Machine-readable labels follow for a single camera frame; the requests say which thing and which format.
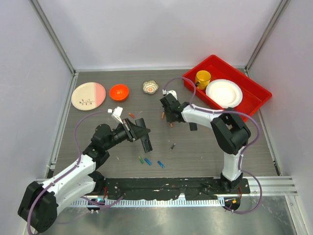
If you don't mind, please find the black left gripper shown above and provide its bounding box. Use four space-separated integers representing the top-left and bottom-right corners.
104 118 150 150

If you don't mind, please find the black remote control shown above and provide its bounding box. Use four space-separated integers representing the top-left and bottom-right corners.
140 134 153 153

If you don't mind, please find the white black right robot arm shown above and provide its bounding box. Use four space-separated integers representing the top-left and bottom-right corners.
160 94 251 193

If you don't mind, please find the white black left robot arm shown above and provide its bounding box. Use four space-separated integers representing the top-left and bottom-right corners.
18 118 152 233

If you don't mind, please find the black remote battery cover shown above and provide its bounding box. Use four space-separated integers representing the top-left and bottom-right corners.
189 122 198 131

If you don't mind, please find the small patterned ceramic bowl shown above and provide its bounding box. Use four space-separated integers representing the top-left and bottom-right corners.
142 80 159 94

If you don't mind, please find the blue battery near green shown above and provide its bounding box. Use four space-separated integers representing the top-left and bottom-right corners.
144 158 152 165

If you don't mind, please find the orange plastic bowl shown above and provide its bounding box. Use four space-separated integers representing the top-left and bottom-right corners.
109 84 129 102

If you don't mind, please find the yellow mug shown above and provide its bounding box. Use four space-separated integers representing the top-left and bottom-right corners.
195 70 211 90

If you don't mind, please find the blue battery lower right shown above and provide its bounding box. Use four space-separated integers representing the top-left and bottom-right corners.
157 161 165 168

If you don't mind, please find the red plastic bin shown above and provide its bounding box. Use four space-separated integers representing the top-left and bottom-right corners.
183 55 272 117

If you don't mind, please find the pink cream floral plate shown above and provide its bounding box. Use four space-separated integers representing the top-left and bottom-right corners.
71 82 106 111

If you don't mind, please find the white paper plate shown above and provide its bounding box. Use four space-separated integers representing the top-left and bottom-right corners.
205 79 243 108

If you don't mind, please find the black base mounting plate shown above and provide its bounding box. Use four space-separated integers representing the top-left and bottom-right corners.
92 177 250 201

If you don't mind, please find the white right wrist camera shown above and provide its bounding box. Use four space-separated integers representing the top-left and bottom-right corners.
162 90 178 99

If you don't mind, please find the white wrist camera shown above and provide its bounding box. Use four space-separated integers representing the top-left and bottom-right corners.
162 90 178 99
107 106 123 124

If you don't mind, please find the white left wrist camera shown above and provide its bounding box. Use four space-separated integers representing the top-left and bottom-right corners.
107 106 123 124

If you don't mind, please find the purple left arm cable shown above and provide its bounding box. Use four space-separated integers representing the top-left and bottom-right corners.
26 109 127 235

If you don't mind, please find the white slotted cable duct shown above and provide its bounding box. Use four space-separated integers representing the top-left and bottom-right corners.
70 198 225 208

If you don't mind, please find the aluminium front frame rail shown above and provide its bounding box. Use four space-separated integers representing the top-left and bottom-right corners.
36 176 298 196

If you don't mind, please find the aluminium right frame post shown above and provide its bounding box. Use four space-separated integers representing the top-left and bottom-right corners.
245 0 291 73

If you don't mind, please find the aluminium frame post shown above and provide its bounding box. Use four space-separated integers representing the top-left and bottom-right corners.
29 0 76 75
245 0 291 73

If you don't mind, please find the aluminium left frame post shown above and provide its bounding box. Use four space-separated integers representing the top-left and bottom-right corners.
29 0 76 75

